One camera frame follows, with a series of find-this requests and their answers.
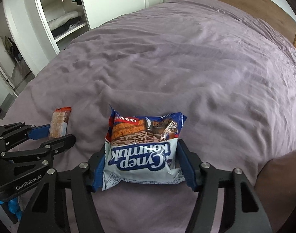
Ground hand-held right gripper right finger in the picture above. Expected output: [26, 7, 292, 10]
[176, 139, 273, 233]

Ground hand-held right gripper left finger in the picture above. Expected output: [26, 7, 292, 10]
[17, 147, 107, 233]

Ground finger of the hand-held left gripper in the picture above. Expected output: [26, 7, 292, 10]
[2, 134, 76, 168]
[0, 123, 52, 159]

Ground clear orange wafer packet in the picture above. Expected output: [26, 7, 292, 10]
[49, 107, 72, 139]

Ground blue white snack packet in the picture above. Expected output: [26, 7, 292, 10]
[102, 104, 188, 192]

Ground person's left hand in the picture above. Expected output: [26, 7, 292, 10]
[6, 198, 23, 220]

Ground hanging dark coats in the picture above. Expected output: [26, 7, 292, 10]
[4, 36, 22, 62]

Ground purple bed blanket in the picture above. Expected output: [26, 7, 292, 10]
[2, 0, 296, 233]

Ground dark folded clothes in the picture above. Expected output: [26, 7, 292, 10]
[52, 19, 86, 38]

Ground white folded blanket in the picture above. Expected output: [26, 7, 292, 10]
[48, 11, 79, 27]

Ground white wardrobe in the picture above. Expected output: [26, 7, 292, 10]
[31, 0, 163, 54]

